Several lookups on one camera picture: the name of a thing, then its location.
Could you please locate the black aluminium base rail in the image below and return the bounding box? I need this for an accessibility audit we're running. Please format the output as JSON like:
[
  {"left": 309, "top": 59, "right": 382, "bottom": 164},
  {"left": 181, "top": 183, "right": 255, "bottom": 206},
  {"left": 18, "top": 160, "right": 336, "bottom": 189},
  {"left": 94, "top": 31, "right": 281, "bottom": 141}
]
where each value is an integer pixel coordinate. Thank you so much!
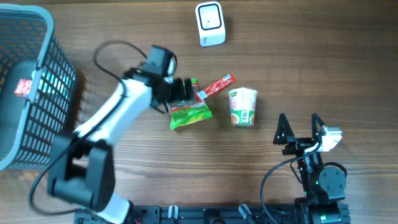
[{"left": 73, "top": 203, "right": 351, "bottom": 224}]

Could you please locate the small red snack packet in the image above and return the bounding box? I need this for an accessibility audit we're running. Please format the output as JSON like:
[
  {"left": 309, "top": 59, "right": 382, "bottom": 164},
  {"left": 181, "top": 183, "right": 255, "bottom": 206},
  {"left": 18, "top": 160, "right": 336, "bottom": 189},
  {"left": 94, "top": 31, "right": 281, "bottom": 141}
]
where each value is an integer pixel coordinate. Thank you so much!
[{"left": 14, "top": 79, "right": 33, "bottom": 98}]

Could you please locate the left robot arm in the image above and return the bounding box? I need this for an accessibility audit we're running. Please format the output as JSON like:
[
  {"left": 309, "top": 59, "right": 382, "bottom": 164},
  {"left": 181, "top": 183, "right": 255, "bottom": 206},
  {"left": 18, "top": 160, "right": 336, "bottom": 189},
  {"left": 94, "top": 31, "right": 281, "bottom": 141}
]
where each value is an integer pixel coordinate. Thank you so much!
[{"left": 47, "top": 78, "right": 195, "bottom": 223}]

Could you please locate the black camera cable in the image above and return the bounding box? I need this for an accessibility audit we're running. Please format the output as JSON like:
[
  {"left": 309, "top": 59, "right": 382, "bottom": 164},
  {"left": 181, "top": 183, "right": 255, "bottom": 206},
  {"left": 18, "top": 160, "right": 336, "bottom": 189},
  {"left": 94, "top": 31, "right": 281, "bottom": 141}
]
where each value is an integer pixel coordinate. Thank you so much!
[
  {"left": 259, "top": 141, "right": 322, "bottom": 224},
  {"left": 28, "top": 40, "right": 149, "bottom": 216}
]

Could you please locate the cup noodles white green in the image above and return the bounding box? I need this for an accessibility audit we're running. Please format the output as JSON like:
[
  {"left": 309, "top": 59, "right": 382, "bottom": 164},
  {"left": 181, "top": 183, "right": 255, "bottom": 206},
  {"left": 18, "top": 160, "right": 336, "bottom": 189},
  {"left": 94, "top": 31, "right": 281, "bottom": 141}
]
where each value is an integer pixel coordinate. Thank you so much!
[{"left": 228, "top": 87, "right": 258, "bottom": 127}]

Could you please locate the right black camera cable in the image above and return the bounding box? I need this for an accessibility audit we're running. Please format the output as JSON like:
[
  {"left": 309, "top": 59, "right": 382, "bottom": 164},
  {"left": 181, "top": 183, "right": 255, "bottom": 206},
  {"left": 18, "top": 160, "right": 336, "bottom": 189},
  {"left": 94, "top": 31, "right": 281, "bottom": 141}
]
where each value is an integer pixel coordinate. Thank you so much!
[{"left": 259, "top": 141, "right": 322, "bottom": 224}]

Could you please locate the white barcode scanner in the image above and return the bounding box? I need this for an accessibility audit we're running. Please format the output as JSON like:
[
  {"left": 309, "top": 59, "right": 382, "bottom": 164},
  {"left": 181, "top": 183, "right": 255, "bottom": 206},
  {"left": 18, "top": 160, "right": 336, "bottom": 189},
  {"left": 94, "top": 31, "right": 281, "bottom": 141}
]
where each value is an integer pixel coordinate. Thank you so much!
[{"left": 195, "top": 1, "right": 226, "bottom": 47}]

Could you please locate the left black camera cable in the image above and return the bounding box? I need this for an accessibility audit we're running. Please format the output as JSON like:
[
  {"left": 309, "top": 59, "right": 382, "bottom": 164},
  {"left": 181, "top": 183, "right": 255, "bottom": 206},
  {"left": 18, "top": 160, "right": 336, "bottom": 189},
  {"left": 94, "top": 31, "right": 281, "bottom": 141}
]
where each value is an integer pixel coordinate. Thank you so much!
[{"left": 28, "top": 40, "right": 149, "bottom": 216}]

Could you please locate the red stick snack packet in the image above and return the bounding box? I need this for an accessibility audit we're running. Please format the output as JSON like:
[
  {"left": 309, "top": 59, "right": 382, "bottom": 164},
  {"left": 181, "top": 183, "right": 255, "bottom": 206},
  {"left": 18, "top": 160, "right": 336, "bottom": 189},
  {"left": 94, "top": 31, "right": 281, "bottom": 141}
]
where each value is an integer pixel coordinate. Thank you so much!
[{"left": 195, "top": 73, "right": 236, "bottom": 101}]

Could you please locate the grey plastic mesh basket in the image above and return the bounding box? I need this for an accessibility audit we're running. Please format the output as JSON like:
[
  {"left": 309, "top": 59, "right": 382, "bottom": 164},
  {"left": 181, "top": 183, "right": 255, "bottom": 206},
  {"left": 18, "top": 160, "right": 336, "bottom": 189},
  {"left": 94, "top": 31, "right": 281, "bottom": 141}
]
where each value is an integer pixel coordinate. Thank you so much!
[{"left": 1, "top": 4, "right": 78, "bottom": 170}]

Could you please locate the green gummy candy bag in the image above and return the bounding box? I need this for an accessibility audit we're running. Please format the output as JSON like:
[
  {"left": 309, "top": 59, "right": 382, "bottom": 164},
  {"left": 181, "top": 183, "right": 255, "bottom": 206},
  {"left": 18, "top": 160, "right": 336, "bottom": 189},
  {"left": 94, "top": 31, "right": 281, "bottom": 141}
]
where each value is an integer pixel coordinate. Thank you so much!
[{"left": 169, "top": 78, "right": 214, "bottom": 131}]

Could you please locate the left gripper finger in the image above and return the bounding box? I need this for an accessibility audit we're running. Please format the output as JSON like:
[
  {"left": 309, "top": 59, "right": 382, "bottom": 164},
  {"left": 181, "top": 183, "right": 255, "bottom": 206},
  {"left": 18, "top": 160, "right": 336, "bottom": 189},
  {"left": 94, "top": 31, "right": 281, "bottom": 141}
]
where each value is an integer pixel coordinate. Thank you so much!
[
  {"left": 174, "top": 78, "right": 185, "bottom": 101},
  {"left": 184, "top": 78, "right": 195, "bottom": 100}
]

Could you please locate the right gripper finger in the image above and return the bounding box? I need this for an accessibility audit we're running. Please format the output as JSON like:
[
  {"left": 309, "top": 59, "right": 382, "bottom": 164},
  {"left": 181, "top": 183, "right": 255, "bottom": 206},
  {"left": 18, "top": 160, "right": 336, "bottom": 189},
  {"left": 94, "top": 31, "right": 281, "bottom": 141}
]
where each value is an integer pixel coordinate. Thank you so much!
[
  {"left": 273, "top": 113, "right": 295, "bottom": 145},
  {"left": 312, "top": 113, "right": 325, "bottom": 142}
]

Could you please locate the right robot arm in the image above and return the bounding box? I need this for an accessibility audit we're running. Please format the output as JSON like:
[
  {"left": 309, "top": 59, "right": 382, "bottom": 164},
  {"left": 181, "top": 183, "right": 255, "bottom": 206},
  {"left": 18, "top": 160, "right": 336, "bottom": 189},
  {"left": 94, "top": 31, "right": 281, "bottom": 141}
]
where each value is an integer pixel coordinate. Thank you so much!
[{"left": 273, "top": 113, "right": 351, "bottom": 224}]

